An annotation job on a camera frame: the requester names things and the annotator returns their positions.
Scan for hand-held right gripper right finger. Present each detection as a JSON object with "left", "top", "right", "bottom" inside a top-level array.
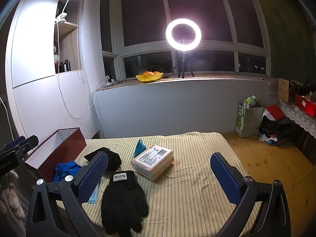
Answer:
[{"left": 210, "top": 152, "right": 292, "bottom": 237}]

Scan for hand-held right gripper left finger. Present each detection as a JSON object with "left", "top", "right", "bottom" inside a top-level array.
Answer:
[{"left": 26, "top": 150, "right": 109, "bottom": 237}]

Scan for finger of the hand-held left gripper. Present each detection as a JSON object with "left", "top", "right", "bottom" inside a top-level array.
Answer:
[
  {"left": 0, "top": 136, "right": 26, "bottom": 153},
  {"left": 0, "top": 135, "right": 39, "bottom": 165}
]

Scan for black fabric pouch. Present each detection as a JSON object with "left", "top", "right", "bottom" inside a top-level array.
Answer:
[{"left": 84, "top": 147, "right": 122, "bottom": 172}]

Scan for blue cloth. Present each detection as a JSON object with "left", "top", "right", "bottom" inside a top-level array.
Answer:
[{"left": 53, "top": 160, "right": 82, "bottom": 182}]

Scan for dark red cardboard box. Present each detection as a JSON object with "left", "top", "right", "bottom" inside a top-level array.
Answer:
[{"left": 24, "top": 128, "right": 87, "bottom": 182}]

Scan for orange tissue pack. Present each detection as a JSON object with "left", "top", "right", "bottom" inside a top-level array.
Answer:
[{"left": 131, "top": 144, "right": 175, "bottom": 181}]

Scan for striped bed sheet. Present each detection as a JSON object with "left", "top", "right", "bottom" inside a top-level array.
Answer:
[{"left": 55, "top": 131, "right": 262, "bottom": 237}]

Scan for black knitted glove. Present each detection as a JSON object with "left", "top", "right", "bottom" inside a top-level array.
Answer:
[{"left": 101, "top": 170, "right": 149, "bottom": 235}]

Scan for teal plastic item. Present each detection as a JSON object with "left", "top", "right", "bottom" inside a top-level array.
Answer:
[{"left": 133, "top": 139, "right": 148, "bottom": 159}]

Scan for green white paper bag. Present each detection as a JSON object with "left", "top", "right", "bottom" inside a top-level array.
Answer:
[{"left": 234, "top": 101, "right": 264, "bottom": 139}]

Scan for pile of clothes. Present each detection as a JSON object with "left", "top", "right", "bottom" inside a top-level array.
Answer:
[{"left": 259, "top": 114, "right": 294, "bottom": 147}]

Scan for green carton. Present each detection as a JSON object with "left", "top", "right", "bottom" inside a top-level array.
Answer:
[{"left": 243, "top": 95, "right": 257, "bottom": 109}]

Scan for red cloth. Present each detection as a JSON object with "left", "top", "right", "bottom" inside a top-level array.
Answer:
[{"left": 264, "top": 105, "right": 287, "bottom": 120}]

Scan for dark wooden cabinet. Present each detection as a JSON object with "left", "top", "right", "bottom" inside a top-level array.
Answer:
[{"left": 291, "top": 123, "right": 316, "bottom": 168}]

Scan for white cabinet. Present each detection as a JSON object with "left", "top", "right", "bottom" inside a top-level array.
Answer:
[{"left": 6, "top": 0, "right": 102, "bottom": 141}]

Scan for white lace cloth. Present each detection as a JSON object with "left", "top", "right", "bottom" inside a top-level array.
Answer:
[{"left": 269, "top": 78, "right": 316, "bottom": 139}]

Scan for wooden windowsill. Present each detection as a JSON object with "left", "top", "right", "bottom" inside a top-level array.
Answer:
[{"left": 96, "top": 72, "right": 271, "bottom": 92}]

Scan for brown cardboard box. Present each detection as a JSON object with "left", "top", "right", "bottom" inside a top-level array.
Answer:
[{"left": 278, "top": 78, "right": 297, "bottom": 103}]

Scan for bright red box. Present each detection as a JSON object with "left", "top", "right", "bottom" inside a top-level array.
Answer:
[{"left": 294, "top": 94, "right": 316, "bottom": 117}]

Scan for yellow fruit bowl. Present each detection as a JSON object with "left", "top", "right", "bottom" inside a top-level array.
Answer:
[{"left": 135, "top": 72, "right": 164, "bottom": 82}]

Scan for black tripod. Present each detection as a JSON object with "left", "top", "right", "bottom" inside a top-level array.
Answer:
[{"left": 176, "top": 52, "right": 195, "bottom": 79}]

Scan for white framed window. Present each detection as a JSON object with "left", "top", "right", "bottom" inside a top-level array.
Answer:
[{"left": 100, "top": 0, "right": 271, "bottom": 79}]

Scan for white cable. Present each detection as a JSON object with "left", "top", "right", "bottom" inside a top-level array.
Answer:
[
  {"left": 92, "top": 79, "right": 109, "bottom": 131},
  {"left": 56, "top": 21, "right": 95, "bottom": 119},
  {"left": 0, "top": 96, "right": 13, "bottom": 141}
]

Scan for black cable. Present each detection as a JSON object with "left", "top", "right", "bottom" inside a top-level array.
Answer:
[
  {"left": 104, "top": 80, "right": 124, "bottom": 88},
  {"left": 163, "top": 66, "right": 179, "bottom": 78}
]

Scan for ring light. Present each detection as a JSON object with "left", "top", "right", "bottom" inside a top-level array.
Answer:
[{"left": 165, "top": 18, "right": 202, "bottom": 53}]

